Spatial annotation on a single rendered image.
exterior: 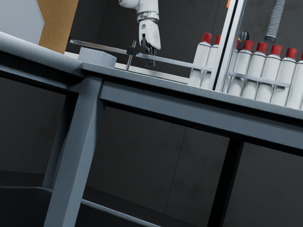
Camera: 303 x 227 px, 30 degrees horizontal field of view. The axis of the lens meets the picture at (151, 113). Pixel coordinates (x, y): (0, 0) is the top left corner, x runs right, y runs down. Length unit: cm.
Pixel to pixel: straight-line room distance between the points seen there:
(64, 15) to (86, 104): 62
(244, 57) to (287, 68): 16
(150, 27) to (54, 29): 36
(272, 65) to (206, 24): 305
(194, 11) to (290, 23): 89
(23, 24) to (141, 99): 36
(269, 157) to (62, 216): 315
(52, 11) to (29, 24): 48
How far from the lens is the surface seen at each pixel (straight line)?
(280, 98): 193
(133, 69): 220
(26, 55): 136
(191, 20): 506
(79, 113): 151
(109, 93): 149
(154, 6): 217
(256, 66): 197
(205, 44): 205
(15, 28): 150
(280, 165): 449
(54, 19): 202
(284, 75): 194
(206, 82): 201
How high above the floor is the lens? 72
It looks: 1 degrees up
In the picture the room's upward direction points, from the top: 15 degrees clockwise
